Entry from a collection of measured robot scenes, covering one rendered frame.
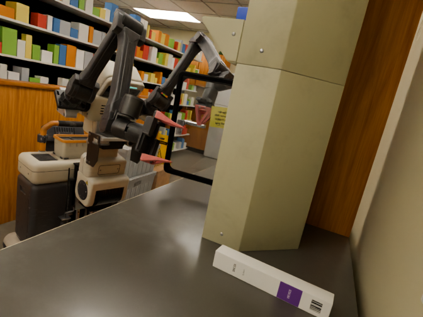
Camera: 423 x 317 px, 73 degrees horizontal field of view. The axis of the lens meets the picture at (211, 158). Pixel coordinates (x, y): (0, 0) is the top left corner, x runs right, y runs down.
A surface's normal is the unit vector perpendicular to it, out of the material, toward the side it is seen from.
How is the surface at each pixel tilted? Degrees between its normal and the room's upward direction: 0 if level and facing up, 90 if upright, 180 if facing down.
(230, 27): 90
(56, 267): 0
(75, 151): 92
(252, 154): 90
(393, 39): 90
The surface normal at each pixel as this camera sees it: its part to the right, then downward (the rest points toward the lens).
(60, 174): 0.75, 0.29
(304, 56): 0.36, 0.27
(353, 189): -0.39, 0.13
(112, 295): 0.19, -0.96
